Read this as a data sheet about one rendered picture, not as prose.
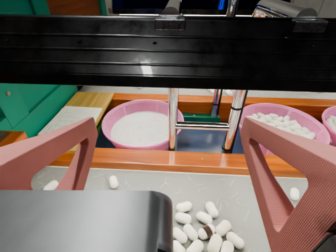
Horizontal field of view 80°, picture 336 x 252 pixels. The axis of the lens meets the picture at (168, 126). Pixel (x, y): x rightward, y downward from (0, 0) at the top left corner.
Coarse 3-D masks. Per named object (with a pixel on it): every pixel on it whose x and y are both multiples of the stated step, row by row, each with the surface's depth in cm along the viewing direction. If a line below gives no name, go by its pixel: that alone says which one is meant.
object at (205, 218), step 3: (198, 213) 41; (201, 213) 41; (204, 213) 41; (198, 216) 41; (201, 216) 41; (204, 216) 41; (207, 216) 41; (210, 216) 41; (198, 219) 41; (201, 219) 41; (204, 219) 41; (207, 219) 40; (210, 219) 40; (204, 222) 41; (207, 222) 40; (210, 222) 40
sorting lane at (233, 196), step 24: (48, 168) 53; (96, 168) 53; (168, 192) 47; (192, 192) 48; (216, 192) 48; (240, 192) 48; (288, 192) 48; (192, 216) 43; (240, 216) 43; (264, 240) 39
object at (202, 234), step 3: (210, 225) 39; (201, 228) 39; (213, 228) 39; (198, 231) 39; (201, 231) 38; (204, 231) 38; (213, 231) 39; (198, 234) 39; (201, 234) 38; (204, 234) 38; (201, 237) 38; (204, 237) 38
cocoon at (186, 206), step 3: (186, 201) 44; (177, 204) 43; (180, 204) 43; (183, 204) 43; (186, 204) 43; (189, 204) 43; (177, 207) 43; (180, 207) 42; (183, 207) 42; (186, 207) 43; (189, 207) 43; (177, 210) 43; (180, 210) 42; (183, 210) 42; (186, 210) 43
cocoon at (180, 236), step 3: (174, 228) 39; (177, 228) 39; (174, 231) 38; (177, 231) 38; (180, 231) 38; (174, 234) 38; (177, 234) 38; (180, 234) 38; (183, 234) 38; (174, 237) 38; (177, 237) 38; (180, 237) 38; (183, 237) 38; (186, 237) 38; (177, 240) 38; (180, 240) 38; (183, 240) 37; (186, 240) 38
